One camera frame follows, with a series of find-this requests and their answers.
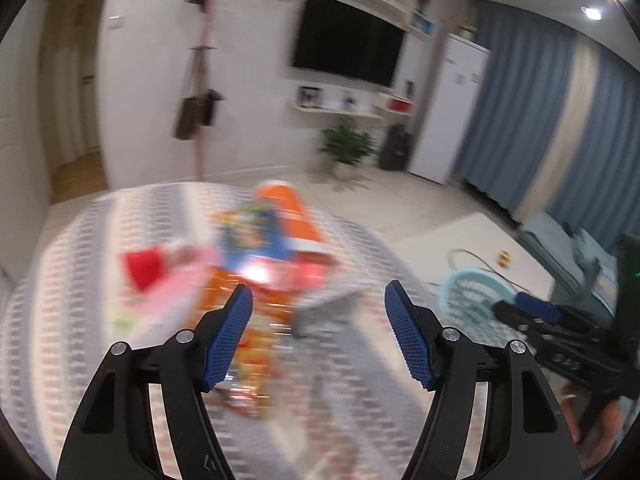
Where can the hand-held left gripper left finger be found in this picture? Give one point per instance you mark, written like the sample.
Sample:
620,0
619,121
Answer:
227,340

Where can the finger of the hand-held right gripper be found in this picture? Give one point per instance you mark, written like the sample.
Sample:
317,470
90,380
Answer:
515,315
537,307

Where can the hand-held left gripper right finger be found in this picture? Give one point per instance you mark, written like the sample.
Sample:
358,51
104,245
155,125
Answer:
407,335

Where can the orange snack packet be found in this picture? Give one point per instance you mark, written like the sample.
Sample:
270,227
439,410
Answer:
255,350

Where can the light blue plastic basket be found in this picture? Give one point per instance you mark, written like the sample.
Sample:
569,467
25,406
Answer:
475,305

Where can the grey packet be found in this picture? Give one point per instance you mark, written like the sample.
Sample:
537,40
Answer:
330,305

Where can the blue snack packet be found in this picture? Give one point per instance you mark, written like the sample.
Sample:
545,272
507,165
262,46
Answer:
250,245

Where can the red and pink packet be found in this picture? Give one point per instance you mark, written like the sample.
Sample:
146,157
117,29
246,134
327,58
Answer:
145,267

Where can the orange cylindrical snack can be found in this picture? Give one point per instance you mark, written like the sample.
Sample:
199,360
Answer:
295,215

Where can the person's right hand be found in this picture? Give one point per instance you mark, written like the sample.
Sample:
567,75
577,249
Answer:
607,422

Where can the small colourful cube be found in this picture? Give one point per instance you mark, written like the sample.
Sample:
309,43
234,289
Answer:
505,258

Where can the blue grey sofa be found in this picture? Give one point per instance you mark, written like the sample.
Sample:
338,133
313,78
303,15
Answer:
545,235

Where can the white coffee table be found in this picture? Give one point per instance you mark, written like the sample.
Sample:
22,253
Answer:
480,235

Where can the blue curtain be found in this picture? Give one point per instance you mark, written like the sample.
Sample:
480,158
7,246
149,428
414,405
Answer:
615,160
515,100

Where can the striped woven blanket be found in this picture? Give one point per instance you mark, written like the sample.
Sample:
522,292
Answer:
75,260

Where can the pink coat rack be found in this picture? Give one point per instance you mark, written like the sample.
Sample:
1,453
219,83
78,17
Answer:
201,160

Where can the black guitar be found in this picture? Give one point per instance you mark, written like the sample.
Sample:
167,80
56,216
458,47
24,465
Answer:
395,150

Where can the beige curtain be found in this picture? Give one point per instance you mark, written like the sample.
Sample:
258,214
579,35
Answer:
575,125

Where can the green potted plant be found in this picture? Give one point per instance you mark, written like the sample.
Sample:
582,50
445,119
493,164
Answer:
345,142

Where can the white refrigerator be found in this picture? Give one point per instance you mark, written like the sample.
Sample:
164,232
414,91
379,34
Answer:
450,110

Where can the brown hanging bag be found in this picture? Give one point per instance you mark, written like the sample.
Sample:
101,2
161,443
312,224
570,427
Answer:
186,117

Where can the red and white box shelf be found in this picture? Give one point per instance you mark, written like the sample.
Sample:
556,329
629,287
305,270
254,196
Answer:
400,105

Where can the black hanging bag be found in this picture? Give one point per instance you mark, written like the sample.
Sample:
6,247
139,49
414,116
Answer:
210,107

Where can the short curved white shelf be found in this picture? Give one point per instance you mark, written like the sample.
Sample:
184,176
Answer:
330,112

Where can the pencil holder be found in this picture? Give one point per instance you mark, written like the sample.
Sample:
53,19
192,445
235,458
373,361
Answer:
348,100

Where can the dark bird figure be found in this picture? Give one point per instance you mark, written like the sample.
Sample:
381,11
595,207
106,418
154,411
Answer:
410,88

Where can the flower vase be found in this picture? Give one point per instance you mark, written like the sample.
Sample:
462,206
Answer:
468,27

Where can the hallway door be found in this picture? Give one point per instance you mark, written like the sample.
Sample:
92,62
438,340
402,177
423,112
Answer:
90,85

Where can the ceiling spot light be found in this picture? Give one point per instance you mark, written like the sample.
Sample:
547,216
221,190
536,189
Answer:
591,13

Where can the small blue box shelf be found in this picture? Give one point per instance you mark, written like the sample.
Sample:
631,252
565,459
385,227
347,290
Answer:
421,22

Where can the black picture frame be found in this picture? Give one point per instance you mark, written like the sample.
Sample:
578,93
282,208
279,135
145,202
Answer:
309,96

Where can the black wall television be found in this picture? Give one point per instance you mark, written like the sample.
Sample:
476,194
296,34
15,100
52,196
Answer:
345,40

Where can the white light switch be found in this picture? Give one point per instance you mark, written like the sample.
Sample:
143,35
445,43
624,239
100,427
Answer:
115,23

